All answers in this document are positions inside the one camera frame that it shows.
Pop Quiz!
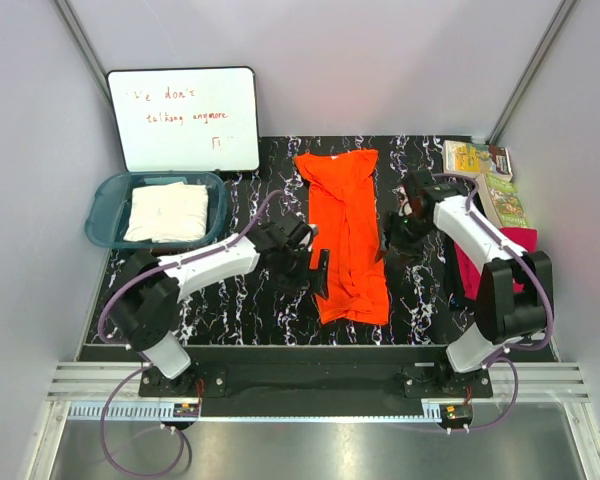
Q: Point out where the white whiteboard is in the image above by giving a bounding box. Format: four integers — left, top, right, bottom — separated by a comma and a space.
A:
107, 66, 260, 173

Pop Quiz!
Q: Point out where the connector box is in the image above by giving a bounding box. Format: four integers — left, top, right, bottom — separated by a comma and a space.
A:
173, 402, 201, 418
440, 403, 473, 435

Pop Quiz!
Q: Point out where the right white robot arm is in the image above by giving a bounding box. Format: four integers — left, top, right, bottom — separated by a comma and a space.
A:
376, 170, 554, 397

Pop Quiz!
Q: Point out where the teal plastic bin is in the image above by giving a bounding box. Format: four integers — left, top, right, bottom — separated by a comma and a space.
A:
85, 171, 228, 250

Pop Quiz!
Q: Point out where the white t shirt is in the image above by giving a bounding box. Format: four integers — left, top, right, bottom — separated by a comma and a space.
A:
123, 182, 210, 243

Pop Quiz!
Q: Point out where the purple cable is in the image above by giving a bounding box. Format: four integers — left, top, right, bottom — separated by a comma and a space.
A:
97, 188, 286, 476
397, 172, 556, 432

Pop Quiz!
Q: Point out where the magenta folded t shirt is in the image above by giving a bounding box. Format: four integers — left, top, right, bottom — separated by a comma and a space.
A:
454, 227, 538, 300

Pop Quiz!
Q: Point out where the white cable duct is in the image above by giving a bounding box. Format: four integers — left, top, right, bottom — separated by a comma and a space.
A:
68, 401, 197, 422

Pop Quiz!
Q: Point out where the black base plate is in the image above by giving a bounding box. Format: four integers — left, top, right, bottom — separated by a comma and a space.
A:
139, 346, 493, 420

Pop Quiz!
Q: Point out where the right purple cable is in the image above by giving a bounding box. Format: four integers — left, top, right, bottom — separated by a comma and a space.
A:
397, 172, 556, 432

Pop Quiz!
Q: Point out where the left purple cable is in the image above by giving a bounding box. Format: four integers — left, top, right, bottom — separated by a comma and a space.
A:
97, 188, 286, 476

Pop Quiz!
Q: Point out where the yellow paperback book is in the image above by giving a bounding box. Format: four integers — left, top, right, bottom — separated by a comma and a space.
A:
443, 140, 513, 181

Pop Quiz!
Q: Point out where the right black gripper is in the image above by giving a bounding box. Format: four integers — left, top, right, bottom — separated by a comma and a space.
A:
373, 212, 432, 271

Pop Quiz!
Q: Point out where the left connector box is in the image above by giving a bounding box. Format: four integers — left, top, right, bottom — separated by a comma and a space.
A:
173, 402, 201, 418

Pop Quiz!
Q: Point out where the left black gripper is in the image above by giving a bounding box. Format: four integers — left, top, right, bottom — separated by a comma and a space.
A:
272, 247, 329, 300

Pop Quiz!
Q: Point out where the green paperback book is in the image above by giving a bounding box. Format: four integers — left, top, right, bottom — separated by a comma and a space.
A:
476, 173, 529, 228

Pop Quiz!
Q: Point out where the right connector box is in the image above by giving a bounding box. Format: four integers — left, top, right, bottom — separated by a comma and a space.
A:
440, 403, 473, 435

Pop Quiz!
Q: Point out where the orange t shirt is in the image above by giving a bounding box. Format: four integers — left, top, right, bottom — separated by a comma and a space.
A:
295, 149, 390, 326

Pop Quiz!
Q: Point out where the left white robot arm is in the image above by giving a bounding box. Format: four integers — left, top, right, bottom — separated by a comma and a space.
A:
99, 214, 330, 396

